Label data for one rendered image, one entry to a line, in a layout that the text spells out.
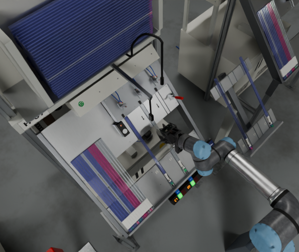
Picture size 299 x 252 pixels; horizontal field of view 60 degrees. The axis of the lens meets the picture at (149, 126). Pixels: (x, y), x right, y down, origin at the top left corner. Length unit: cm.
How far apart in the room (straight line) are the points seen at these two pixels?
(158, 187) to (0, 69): 95
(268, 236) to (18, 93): 109
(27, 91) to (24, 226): 155
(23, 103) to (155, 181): 78
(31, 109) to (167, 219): 150
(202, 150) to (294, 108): 190
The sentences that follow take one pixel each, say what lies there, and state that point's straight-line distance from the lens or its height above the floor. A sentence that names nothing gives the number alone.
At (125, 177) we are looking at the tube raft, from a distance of 137.
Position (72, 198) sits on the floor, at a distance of 239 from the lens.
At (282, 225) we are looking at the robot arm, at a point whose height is 118.
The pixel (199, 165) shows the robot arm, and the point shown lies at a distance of 121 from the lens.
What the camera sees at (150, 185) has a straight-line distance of 146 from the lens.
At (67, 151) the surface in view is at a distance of 127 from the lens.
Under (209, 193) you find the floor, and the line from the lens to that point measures 231.
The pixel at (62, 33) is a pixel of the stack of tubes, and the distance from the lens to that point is 92.
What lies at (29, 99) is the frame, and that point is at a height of 139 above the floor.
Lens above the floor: 220
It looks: 61 degrees down
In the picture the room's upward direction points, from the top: 5 degrees counter-clockwise
